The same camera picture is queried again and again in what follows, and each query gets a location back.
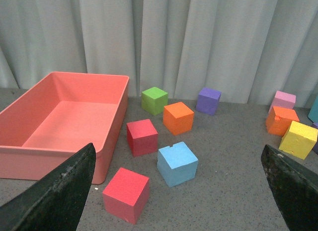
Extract dark red foam block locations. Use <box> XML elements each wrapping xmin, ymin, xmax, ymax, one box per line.
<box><xmin>126</xmin><ymin>119</ymin><xmax>159</xmax><ymax>157</ymax></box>

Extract orange foam block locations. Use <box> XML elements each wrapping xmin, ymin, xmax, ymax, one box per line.
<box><xmin>163</xmin><ymin>102</ymin><xmax>194</xmax><ymax>136</ymax></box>
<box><xmin>265</xmin><ymin>106</ymin><xmax>300</xmax><ymax>137</ymax></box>

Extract green foam block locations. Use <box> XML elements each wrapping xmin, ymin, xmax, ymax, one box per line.
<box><xmin>141</xmin><ymin>87</ymin><xmax>168</xmax><ymax>116</ymax></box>

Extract purple foam block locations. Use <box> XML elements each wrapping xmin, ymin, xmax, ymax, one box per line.
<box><xmin>312</xmin><ymin>123</ymin><xmax>318</xmax><ymax>154</ymax></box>
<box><xmin>196</xmin><ymin>87</ymin><xmax>222</xmax><ymax>116</ymax></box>

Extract purple foam block back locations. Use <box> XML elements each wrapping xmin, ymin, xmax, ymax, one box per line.
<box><xmin>196</xmin><ymin>87</ymin><xmax>222</xmax><ymax>116</ymax></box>

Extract yellow foam block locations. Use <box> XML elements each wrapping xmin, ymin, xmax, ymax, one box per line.
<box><xmin>279</xmin><ymin>121</ymin><xmax>318</xmax><ymax>160</ymax></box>

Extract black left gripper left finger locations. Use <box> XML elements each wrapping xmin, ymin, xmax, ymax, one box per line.
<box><xmin>0</xmin><ymin>143</ymin><xmax>96</xmax><ymax>231</ymax></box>

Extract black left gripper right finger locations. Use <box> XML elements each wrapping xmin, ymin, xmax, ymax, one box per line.
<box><xmin>261</xmin><ymin>145</ymin><xmax>318</xmax><ymax>231</ymax></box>

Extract grey curtain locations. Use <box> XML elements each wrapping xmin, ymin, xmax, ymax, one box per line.
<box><xmin>0</xmin><ymin>0</ymin><xmax>318</xmax><ymax>107</ymax></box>

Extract red foam block front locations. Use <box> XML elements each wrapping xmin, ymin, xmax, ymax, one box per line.
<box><xmin>102</xmin><ymin>167</ymin><xmax>150</xmax><ymax>225</ymax></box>

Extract pink plastic bin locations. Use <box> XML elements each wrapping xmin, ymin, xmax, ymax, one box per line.
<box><xmin>0</xmin><ymin>72</ymin><xmax>129</xmax><ymax>184</ymax></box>

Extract pink foam block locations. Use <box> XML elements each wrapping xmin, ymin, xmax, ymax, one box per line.
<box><xmin>268</xmin><ymin>90</ymin><xmax>296</xmax><ymax>113</ymax></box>

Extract orange foam block left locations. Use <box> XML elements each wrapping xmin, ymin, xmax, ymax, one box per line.
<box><xmin>163</xmin><ymin>102</ymin><xmax>194</xmax><ymax>136</ymax></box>

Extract notched light blue foam block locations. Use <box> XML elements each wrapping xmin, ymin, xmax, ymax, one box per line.
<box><xmin>157</xmin><ymin>142</ymin><xmax>198</xmax><ymax>187</ymax></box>

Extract light blue plastic bin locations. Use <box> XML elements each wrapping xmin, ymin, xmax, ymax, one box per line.
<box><xmin>308</xmin><ymin>95</ymin><xmax>318</xmax><ymax>123</ymax></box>

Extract purple foam block right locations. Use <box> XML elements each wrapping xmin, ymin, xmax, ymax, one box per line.
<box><xmin>312</xmin><ymin>123</ymin><xmax>318</xmax><ymax>154</ymax></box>

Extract orange foam block right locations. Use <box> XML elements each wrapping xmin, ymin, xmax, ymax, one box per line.
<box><xmin>265</xmin><ymin>106</ymin><xmax>300</xmax><ymax>137</ymax></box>

